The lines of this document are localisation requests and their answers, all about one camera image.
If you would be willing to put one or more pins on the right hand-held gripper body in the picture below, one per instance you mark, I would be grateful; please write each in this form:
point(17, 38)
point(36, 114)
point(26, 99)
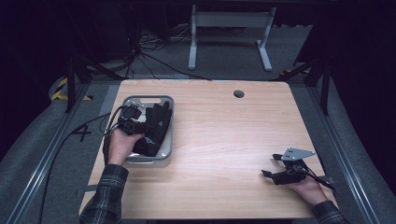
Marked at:
point(289, 175)

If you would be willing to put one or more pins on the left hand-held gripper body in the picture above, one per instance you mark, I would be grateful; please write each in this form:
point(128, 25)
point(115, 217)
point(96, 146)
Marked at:
point(129, 116)

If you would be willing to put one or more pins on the grey plastic bin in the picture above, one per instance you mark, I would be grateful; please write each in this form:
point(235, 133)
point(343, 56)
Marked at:
point(140, 162)

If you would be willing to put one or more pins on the person's right hand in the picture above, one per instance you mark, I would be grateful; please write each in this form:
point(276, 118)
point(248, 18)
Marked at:
point(308, 189)

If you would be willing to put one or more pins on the person's left hand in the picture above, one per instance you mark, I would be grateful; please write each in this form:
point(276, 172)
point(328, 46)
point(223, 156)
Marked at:
point(121, 146)

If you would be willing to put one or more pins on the grey tape strip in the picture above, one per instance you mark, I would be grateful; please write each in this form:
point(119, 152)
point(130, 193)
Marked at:
point(90, 187)
point(328, 179)

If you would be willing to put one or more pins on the black tripod stand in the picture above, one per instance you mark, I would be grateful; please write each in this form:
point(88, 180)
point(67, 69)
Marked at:
point(325, 90)
point(71, 84)

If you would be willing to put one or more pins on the round grey table grommet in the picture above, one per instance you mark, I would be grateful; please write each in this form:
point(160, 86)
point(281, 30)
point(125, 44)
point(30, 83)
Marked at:
point(238, 94)

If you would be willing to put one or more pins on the yellow black hazard tape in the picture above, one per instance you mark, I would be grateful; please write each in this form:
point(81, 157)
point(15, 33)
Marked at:
point(59, 90)

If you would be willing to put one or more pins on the aluminium floor rail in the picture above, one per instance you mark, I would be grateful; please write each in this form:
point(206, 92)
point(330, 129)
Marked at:
point(43, 161)
point(342, 155)

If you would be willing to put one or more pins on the white metal stand frame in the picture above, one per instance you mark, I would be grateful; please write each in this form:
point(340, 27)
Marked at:
point(230, 19)

